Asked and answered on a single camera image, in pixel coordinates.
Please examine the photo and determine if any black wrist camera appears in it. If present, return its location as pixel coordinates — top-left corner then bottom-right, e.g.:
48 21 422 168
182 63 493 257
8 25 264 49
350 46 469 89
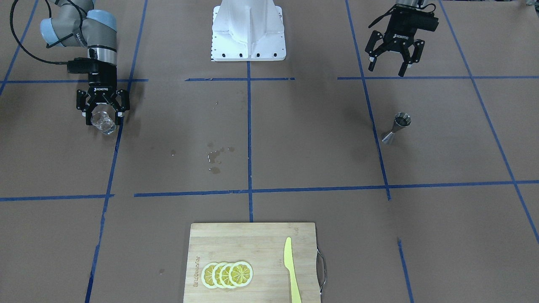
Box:
66 58 108 74
390 10 439 32

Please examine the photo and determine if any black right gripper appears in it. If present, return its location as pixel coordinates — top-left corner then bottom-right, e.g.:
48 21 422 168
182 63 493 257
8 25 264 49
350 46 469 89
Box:
76 63 131 126

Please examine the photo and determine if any brown paper table cover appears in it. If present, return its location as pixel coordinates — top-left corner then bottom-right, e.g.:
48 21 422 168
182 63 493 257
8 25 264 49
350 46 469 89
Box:
1 0 538 303

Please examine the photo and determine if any bamboo cutting board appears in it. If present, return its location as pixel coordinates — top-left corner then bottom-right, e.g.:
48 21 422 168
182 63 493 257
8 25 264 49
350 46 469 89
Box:
183 223 321 303

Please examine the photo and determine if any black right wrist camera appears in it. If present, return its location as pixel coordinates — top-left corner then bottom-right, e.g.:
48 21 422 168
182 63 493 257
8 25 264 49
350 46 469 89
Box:
66 58 108 74

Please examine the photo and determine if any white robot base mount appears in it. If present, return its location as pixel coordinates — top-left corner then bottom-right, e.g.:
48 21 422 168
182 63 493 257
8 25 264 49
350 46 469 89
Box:
211 0 287 62

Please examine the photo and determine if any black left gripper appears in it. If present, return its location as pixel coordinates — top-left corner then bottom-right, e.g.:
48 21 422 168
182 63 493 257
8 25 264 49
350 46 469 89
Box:
365 8 425 77

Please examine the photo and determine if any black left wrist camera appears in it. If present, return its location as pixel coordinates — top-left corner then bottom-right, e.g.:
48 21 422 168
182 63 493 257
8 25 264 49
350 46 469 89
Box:
390 10 439 32

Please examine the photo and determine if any clear glass cup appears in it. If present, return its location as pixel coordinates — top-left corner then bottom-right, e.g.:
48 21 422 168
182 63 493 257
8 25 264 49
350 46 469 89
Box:
91 111 116 135

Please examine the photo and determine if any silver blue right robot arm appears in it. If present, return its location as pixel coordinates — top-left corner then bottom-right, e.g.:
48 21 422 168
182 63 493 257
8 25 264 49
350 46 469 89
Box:
40 0 130 126

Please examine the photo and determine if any steel double jigger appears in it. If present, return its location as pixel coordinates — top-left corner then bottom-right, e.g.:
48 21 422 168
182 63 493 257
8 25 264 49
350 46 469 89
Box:
381 112 411 145

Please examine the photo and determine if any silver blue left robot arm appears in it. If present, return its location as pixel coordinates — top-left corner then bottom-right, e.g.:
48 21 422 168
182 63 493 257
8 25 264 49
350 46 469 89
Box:
365 0 439 77

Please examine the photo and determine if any yellow plastic knife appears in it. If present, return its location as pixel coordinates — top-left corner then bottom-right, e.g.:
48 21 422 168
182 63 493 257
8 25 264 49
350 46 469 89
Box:
283 237 302 303

